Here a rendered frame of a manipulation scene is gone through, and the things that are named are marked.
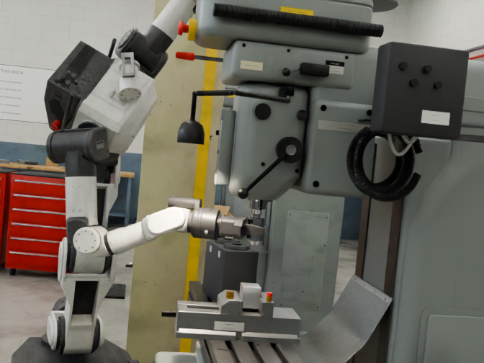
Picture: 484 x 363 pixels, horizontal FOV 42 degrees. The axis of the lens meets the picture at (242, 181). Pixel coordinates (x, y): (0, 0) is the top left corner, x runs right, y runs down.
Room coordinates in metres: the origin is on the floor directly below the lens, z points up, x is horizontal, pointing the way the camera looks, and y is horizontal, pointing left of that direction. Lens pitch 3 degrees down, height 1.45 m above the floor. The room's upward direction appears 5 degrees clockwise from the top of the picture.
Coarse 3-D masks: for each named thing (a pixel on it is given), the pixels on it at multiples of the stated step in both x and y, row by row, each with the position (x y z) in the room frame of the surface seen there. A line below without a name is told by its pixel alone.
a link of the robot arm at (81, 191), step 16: (80, 176) 1.80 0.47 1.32; (96, 176) 1.85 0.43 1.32; (80, 192) 1.80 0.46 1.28; (96, 192) 1.85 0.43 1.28; (80, 208) 1.80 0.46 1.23; (96, 208) 1.84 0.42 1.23; (80, 224) 1.78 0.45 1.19; (96, 224) 1.83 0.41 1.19; (80, 240) 1.77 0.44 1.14; (96, 240) 1.76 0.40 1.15
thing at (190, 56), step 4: (176, 52) 1.84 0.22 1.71; (180, 52) 1.84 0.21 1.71; (184, 52) 1.84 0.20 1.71; (176, 56) 1.83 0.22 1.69; (180, 56) 1.83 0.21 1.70; (184, 56) 1.83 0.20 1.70; (188, 56) 1.83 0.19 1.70; (192, 56) 1.84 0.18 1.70; (196, 56) 1.84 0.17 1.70; (200, 56) 1.85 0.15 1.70; (204, 56) 1.85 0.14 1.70; (192, 60) 1.85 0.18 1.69; (212, 60) 1.86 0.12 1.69; (216, 60) 1.86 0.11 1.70; (220, 60) 1.86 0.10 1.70
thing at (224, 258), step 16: (224, 240) 2.20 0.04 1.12; (208, 256) 2.22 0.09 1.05; (224, 256) 2.06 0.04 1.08; (240, 256) 2.07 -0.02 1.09; (256, 256) 2.09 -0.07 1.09; (208, 272) 2.21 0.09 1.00; (224, 272) 2.06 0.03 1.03; (240, 272) 2.07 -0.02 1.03; (256, 272) 2.10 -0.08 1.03; (208, 288) 2.19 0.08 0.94; (224, 288) 2.06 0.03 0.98
